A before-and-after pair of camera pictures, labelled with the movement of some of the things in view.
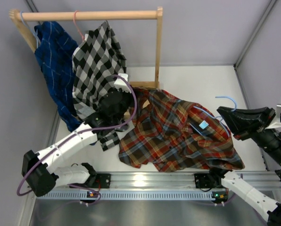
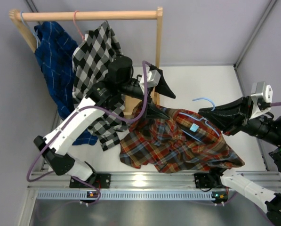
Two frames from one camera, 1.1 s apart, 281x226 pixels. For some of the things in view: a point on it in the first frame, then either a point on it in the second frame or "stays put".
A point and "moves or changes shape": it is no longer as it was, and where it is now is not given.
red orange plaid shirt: [174, 135] moves or changes shape
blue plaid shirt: [54, 45] stays put
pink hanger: [76, 26] stays put
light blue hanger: [221, 118] → [201, 119]
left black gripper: [130, 95] → [153, 111]
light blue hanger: [20, 12] stays put
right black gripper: [245, 123] → [231, 117]
